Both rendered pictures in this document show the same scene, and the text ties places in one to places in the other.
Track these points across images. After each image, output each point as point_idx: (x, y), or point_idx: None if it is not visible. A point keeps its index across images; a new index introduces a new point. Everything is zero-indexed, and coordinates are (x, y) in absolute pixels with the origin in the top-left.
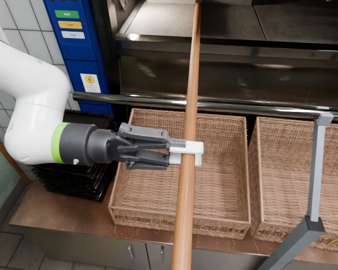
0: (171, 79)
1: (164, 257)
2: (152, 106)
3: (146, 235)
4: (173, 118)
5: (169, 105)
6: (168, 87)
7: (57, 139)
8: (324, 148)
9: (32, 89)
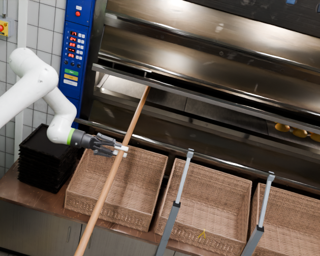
0: (123, 121)
1: (91, 244)
2: None
3: (84, 218)
4: None
5: (118, 132)
6: (120, 126)
7: (71, 133)
8: (217, 189)
9: (65, 112)
